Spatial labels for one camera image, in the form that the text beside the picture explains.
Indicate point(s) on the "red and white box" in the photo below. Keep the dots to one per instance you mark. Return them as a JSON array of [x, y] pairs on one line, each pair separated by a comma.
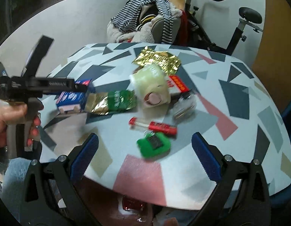
[[179, 84]]

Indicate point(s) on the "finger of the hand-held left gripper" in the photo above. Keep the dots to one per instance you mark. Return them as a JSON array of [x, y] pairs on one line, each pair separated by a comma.
[[80, 88], [57, 82]]

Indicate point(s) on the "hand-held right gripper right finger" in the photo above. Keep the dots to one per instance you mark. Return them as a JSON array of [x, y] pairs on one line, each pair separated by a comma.
[[206, 157]]

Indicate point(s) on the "chair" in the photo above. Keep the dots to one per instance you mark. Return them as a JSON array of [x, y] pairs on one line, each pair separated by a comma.
[[157, 30]]

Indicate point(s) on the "wooden door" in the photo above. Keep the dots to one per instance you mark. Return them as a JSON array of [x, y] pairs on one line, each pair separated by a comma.
[[277, 51]]

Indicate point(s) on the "person's fluffy robe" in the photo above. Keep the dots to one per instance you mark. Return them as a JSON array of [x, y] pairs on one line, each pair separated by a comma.
[[16, 176]]

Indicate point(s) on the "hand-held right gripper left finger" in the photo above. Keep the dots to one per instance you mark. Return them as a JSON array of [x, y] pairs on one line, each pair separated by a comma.
[[85, 155]]

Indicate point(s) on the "crumpled clear plastic wrapper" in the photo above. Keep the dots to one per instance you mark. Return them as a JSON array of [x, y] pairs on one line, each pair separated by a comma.
[[183, 108]]

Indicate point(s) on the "red cloth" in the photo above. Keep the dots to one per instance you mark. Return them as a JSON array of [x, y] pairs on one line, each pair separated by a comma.
[[183, 28]]

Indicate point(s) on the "green and gold packet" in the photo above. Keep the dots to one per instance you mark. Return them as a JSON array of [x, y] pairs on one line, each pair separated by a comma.
[[117, 101]]

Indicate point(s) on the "exercise bike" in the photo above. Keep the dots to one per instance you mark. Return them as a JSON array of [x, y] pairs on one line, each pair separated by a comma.
[[250, 14]]

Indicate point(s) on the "gold foil wrapper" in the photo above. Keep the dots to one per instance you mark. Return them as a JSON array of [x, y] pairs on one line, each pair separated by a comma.
[[157, 58]]

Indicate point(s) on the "person's left hand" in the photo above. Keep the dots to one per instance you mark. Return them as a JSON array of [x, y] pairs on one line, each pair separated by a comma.
[[11, 114]]

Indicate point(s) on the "cream fleece garment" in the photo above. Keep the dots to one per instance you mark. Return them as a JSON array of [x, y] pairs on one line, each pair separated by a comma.
[[145, 34]]

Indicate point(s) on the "clear tape roll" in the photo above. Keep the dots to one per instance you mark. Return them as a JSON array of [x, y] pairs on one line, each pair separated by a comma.
[[147, 82]]

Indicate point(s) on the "small blue red box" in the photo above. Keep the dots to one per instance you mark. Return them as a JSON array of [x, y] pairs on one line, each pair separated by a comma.
[[87, 82]]

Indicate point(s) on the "striped shirt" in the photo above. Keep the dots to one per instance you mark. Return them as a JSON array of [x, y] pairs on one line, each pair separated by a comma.
[[131, 14]]

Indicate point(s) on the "red shiny wrapper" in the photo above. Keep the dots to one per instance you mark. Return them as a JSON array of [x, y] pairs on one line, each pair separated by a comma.
[[133, 202]]

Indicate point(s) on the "blue cardboard box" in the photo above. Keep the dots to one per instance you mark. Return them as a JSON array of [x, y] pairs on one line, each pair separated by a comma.
[[72, 98]]

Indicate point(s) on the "dark jacket with yellow stripes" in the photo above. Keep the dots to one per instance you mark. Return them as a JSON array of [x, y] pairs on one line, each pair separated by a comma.
[[147, 10]]

